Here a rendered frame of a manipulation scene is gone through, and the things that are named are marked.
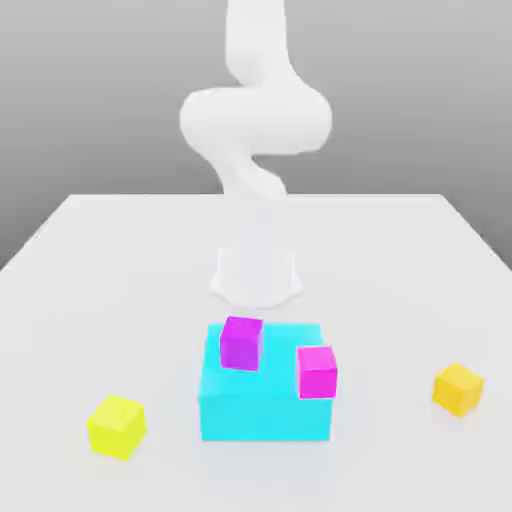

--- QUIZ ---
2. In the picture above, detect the small purple cube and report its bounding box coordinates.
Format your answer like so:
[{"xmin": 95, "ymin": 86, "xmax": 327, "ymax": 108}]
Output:
[{"xmin": 219, "ymin": 315, "xmax": 264, "ymax": 373}]

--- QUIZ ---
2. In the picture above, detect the small magenta cube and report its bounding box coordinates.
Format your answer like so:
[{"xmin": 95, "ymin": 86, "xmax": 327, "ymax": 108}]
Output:
[{"xmin": 296, "ymin": 345, "xmax": 339, "ymax": 400}]

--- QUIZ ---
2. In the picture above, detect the small yellow cube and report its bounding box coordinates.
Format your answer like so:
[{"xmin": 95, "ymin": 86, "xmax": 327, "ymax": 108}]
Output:
[{"xmin": 86, "ymin": 394, "xmax": 148, "ymax": 462}]

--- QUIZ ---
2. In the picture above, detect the small orange cube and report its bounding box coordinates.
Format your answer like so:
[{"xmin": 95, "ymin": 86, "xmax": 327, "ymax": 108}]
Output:
[{"xmin": 431, "ymin": 362, "xmax": 486, "ymax": 419}]

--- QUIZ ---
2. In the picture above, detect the large cyan box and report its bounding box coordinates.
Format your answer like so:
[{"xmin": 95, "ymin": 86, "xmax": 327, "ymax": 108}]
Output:
[{"xmin": 198, "ymin": 322, "xmax": 334, "ymax": 443}]

